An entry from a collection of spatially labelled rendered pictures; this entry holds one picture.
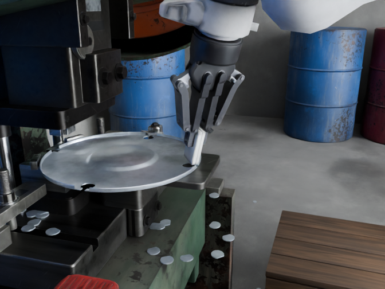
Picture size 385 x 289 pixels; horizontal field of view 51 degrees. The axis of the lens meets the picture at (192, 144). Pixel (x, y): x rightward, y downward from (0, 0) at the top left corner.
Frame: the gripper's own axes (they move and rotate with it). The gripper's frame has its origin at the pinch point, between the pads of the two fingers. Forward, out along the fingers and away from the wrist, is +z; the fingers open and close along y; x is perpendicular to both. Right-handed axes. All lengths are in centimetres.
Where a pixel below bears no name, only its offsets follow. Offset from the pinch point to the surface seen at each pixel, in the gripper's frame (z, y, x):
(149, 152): 5.6, -4.8, 6.5
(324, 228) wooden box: 51, 64, 4
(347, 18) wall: 48, 276, 181
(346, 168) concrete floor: 111, 189, 73
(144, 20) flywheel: -6.2, 9.1, 42.3
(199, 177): 2.1, -2.1, -6.1
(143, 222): 14.5, -8.9, -1.8
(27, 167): 9.3, -25.3, 13.4
